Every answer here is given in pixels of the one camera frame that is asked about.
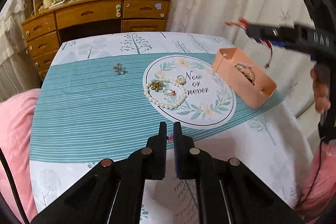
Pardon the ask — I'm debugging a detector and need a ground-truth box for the white pearl bracelet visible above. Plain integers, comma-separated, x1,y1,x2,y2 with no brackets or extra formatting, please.
143,77,188,110

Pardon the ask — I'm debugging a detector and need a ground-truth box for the red braided cord bracelet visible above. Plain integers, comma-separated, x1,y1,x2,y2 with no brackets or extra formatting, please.
225,17,274,69

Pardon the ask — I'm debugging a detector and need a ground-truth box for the gold flower brooch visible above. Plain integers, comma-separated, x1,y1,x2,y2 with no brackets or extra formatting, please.
150,79,164,92

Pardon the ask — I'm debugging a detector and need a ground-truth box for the gold leaf hair comb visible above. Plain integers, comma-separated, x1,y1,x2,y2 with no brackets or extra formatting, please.
234,63,256,85

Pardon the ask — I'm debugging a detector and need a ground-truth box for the blue flower brooch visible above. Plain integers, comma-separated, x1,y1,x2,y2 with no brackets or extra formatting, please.
113,63,127,76

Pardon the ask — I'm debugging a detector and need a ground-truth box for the pink jewelry box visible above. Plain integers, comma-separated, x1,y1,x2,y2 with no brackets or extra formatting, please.
212,48,277,109

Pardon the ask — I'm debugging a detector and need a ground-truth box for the right hand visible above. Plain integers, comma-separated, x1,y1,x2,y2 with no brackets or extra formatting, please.
310,69,331,114

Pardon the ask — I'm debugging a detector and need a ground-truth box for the printed tree bedsheet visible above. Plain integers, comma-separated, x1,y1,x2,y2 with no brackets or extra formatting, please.
30,32,312,223

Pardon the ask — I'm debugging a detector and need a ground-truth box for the white curtain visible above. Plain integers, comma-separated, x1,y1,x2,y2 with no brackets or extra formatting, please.
167,0,319,121

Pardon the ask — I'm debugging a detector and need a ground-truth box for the pink blanket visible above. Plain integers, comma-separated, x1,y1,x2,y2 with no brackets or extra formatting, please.
0,89,40,221

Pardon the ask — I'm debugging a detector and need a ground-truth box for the wooden desk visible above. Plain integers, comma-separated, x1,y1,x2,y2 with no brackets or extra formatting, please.
21,0,171,79

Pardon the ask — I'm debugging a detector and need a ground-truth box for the white lace furniture cover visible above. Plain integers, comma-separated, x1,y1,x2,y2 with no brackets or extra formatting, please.
1,0,41,101

